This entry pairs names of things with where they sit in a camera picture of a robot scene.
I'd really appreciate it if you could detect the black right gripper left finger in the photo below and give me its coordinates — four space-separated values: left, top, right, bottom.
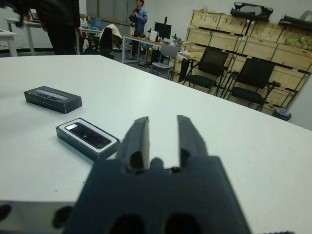
116 116 150 171

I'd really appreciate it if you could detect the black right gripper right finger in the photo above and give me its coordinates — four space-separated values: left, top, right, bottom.
177 114 210 169

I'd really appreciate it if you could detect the black box lid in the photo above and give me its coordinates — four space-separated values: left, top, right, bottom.
23 85 83 115

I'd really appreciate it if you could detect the black box base white insert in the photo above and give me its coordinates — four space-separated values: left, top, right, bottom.
55 117 121 162

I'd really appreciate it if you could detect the black mesh chair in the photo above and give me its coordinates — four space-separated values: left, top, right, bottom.
182 47 230 95
226 58 281 112

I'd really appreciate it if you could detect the wooden shipping crate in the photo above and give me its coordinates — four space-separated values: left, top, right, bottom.
209 31 242 53
250 21 286 42
216 13 254 37
274 42 312 66
270 63 309 91
277 26 312 49
238 36 279 59
191 9 222 29
182 43 208 60
185 26 213 46

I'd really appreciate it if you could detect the grey plastic chair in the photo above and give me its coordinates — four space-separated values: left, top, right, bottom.
151 44 182 80

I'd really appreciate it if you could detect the dark waste bin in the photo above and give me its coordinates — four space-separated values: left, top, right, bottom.
272 108 292 120

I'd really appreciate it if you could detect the black office chair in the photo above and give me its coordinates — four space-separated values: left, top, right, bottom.
84 24 122 59

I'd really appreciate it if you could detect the white desk with monitor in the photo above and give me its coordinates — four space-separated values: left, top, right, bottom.
121 35 176 64

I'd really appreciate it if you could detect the beige jacket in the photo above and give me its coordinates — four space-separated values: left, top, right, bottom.
103 23 122 48

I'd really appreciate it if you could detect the black computer monitor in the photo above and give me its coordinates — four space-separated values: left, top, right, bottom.
154 16 172 39

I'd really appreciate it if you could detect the person in blue jacket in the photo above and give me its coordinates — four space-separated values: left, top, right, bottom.
128 0 149 59

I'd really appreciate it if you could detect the bulky black case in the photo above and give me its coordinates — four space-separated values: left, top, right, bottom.
230 1 274 21

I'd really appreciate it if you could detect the person in black clothes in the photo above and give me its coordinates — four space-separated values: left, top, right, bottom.
0 0 81 56

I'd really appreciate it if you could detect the flat black case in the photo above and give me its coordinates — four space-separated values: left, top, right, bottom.
278 14 312 26

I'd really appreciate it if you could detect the long white desk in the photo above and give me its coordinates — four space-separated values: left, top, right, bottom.
4 18 53 56

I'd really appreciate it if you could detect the small white desk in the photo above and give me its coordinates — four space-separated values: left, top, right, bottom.
0 28 19 57

